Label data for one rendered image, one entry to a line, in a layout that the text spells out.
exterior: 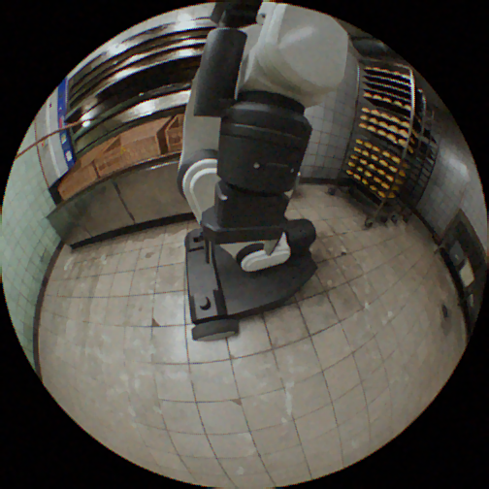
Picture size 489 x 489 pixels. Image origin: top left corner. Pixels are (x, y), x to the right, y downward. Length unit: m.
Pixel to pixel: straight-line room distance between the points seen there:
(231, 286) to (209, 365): 0.40
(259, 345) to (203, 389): 0.34
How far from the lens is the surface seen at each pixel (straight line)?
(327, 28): 0.16
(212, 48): 0.15
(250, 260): 0.52
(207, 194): 0.30
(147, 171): 1.09
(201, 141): 0.32
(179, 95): 1.58
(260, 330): 0.75
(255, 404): 0.79
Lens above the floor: 0.74
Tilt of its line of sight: 49 degrees down
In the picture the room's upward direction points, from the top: straight up
